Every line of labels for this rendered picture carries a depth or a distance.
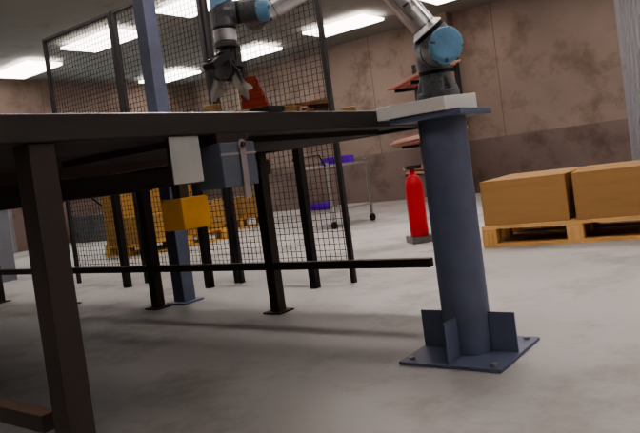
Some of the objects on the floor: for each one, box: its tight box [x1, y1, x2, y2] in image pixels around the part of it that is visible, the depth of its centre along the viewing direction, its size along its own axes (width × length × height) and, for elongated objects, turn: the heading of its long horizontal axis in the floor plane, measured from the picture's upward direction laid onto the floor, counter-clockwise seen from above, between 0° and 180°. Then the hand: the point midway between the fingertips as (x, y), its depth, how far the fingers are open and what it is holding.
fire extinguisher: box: [404, 165, 432, 245], centre depth 561 cm, size 29×29×67 cm
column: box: [390, 108, 540, 373], centre depth 234 cm, size 38×38×87 cm
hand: (229, 104), depth 210 cm, fingers open, 14 cm apart
